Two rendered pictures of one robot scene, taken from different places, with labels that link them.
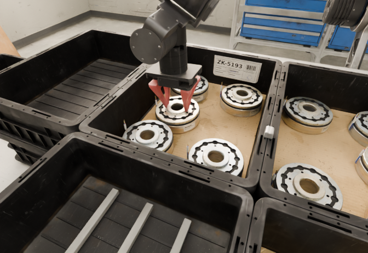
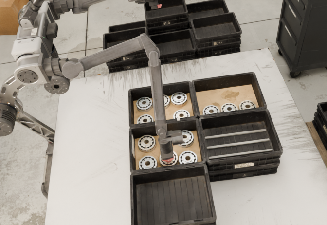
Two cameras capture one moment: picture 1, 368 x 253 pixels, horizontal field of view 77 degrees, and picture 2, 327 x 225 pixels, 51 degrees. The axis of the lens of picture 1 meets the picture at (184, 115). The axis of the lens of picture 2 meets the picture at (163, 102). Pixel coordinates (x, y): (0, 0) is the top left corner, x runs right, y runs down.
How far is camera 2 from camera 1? 1.79 m
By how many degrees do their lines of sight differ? 72
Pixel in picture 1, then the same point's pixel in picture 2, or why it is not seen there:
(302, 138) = not seen: hidden behind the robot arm
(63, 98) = (183, 215)
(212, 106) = (154, 153)
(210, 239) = (205, 133)
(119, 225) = (216, 152)
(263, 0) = not seen: outside the picture
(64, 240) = not seen: hidden behind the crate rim
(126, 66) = (139, 211)
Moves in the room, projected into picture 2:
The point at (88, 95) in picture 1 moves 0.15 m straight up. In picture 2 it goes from (174, 206) to (171, 193)
